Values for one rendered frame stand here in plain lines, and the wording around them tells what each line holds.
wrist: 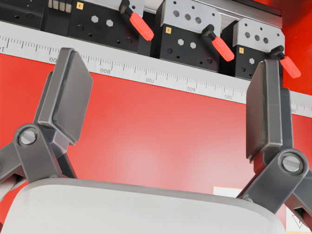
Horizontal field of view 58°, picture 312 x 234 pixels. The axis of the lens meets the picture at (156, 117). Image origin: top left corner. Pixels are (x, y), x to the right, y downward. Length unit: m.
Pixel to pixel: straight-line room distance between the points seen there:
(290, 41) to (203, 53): 0.76
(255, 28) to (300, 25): 0.60
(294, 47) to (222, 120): 0.76
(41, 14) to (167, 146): 0.37
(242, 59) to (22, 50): 0.50
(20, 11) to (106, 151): 0.32
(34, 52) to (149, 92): 0.24
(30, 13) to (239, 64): 0.49
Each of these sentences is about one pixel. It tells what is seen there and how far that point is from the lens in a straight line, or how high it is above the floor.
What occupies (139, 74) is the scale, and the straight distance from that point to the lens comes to 0.62.
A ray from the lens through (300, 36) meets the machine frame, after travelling 1.37.
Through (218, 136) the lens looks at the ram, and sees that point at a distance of 0.67.
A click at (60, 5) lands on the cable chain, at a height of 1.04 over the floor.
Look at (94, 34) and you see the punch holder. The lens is 0.63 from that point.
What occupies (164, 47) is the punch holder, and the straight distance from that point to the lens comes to 0.66.
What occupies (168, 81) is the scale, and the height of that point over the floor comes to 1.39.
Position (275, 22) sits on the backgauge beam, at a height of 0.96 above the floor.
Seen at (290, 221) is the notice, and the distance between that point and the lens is 0.81.
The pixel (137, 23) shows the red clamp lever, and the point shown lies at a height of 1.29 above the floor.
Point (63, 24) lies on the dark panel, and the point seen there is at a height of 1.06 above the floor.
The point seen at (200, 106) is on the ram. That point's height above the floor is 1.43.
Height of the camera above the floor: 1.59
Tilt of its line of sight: 11 degrees down
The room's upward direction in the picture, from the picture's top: 174 degrees counter-clockwise
